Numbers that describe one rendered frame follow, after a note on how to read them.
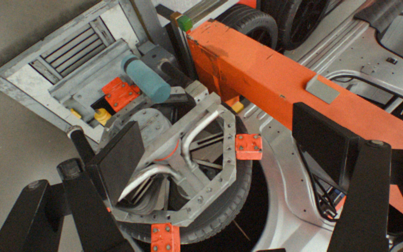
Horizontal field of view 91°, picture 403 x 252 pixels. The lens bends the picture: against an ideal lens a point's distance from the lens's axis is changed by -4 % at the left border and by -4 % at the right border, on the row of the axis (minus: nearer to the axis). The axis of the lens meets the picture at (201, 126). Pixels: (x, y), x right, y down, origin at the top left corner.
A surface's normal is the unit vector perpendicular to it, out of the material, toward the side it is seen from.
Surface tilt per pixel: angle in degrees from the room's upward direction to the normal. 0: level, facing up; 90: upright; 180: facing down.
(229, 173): 90
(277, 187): 90
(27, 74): 0
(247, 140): 90
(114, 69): 0
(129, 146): 54
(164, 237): 90
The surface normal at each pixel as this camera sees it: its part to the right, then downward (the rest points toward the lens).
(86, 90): 0.64, 0.60
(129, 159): 0.99, -0.11
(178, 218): -0.19, -0.48
